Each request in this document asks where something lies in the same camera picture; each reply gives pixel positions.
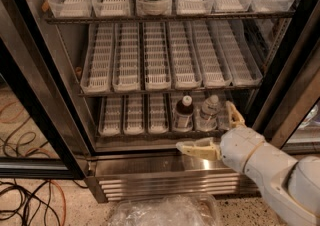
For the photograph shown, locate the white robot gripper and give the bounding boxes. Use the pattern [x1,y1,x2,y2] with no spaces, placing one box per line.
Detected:
[176,101,297,174]

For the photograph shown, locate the dark brown plastic bottle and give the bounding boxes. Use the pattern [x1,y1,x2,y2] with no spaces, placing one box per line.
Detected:
[173,95,194,132]

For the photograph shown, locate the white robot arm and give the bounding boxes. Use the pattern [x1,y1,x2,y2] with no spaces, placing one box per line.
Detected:
[176,101,320,226]

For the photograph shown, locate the clear water bottle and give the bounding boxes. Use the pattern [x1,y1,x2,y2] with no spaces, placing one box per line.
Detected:
[197,95,221,132]

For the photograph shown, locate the stainless steel fridge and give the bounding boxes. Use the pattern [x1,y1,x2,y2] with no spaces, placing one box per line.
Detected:
[1,0,319,202]

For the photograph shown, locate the right glass fridge door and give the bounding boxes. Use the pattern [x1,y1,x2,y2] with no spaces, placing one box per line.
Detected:
[245,0,320,154]

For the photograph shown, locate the glass fridge door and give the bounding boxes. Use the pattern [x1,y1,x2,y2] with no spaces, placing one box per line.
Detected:
[245,0,320,154]
[1,0,92,179]

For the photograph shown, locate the left glass fridge door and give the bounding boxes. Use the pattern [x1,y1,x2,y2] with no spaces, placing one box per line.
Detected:
[1,0,92,179]

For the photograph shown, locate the clear plastic bin on floor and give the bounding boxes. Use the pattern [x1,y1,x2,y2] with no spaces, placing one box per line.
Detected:
[107,194,223,226]

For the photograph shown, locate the bottom wire shelf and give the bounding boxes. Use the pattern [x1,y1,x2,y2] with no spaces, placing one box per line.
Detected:
[96,129,228,141]

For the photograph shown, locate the wire shelf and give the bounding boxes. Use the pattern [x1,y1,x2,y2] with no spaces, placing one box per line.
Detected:
[78,84,261,98]
[45,11,295,25]
[96,129,228,141]

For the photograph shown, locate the middle wire shelf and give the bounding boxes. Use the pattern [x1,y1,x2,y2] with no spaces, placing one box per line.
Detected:
[78,84,261,98]

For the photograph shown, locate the top wire shelf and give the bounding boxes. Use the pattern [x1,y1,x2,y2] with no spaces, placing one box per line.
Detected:
[45,11,295,25]

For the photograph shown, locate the orange cable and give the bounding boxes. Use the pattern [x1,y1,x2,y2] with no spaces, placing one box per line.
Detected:
[0,99,68,226]

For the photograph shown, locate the black cables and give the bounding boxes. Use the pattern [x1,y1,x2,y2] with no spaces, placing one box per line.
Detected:
[0,116,88,226]

